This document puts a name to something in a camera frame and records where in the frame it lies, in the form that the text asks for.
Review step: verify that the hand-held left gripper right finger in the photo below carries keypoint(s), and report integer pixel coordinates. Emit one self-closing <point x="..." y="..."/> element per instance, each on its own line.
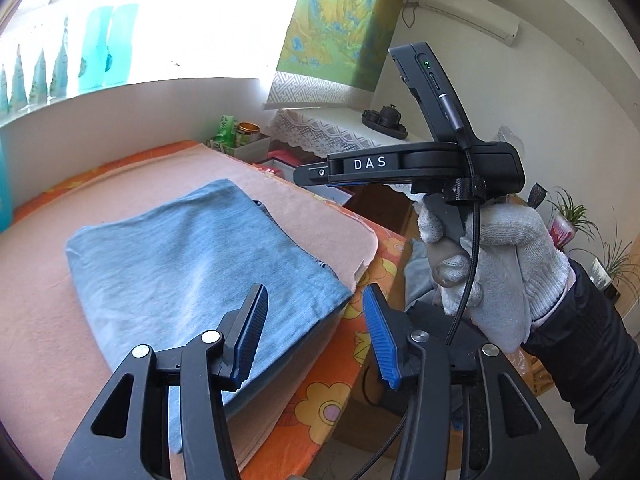
<point x="380" y="340"/>

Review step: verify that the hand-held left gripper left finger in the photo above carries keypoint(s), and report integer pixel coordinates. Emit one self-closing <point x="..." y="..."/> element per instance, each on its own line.
<point x="250" y="335"/>

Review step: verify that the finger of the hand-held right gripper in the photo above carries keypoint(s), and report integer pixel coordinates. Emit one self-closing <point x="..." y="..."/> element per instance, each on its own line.
<point x="312" y="174"/>

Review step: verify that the blue denim pants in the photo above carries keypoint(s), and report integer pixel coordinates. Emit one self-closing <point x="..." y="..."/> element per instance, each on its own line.
<point x="190" y="260"/>

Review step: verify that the person's right forearm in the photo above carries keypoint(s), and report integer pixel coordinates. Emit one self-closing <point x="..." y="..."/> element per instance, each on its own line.
<point x="590" y="360"/>

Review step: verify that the person's right hand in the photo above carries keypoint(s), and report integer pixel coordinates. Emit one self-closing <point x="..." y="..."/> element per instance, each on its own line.
<point x="520" y="270"/>

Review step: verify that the beige mat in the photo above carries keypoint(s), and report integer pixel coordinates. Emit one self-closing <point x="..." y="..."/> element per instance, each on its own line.
<point x="300" y="210"/>

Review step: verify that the pink box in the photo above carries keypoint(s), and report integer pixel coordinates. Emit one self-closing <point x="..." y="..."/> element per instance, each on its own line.
<point x="277" y="157"/>

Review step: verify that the white lace cloth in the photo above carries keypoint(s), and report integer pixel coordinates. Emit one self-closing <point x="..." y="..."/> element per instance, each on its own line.
<point x="310" y="132"/>

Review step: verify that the white box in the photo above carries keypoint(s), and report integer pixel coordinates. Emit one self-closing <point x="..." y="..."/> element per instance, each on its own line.
<point x="252" y="152"/>

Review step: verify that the dark teapot set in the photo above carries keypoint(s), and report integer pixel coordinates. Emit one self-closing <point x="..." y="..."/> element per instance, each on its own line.
<point x="387" y="115"/>

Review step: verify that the dark wooden cabinet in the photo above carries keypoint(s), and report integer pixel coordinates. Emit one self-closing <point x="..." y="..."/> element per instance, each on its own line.
<point x="380" y="210"/>

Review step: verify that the pile of light clothes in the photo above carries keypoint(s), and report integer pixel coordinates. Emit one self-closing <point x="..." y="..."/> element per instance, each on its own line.
<point x="417" y="275"/>

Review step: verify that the gold lid jar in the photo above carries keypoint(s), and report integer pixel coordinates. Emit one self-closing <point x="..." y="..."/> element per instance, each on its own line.
<point x="247" y="135"/>

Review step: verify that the orange floral sheet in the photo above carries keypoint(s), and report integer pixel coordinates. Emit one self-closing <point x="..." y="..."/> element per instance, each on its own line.
<point x="320" y="400"/>

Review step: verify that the white air conditioner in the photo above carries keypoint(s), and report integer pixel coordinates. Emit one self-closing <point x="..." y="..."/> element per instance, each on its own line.
<point x="465" y="7"/>

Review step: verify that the green plant in dark pot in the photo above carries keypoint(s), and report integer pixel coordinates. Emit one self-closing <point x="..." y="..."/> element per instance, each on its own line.
<point x="602" y="270"/>

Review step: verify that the detergent refill pouch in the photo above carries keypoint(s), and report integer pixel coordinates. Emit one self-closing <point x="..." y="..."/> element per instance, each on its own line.
<point x="61" y="72"/>
<point x="3" y="95"/>
<point x="39" y="80"/>
<point x="19" y="85"/>

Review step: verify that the large blue detergent jug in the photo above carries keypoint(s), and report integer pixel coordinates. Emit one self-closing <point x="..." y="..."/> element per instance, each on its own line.
<point x="5" y="190"/>

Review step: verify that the landscape wall scroll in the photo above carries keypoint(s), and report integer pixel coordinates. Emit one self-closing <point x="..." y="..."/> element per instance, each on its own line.
<point x="330" y="25"/>

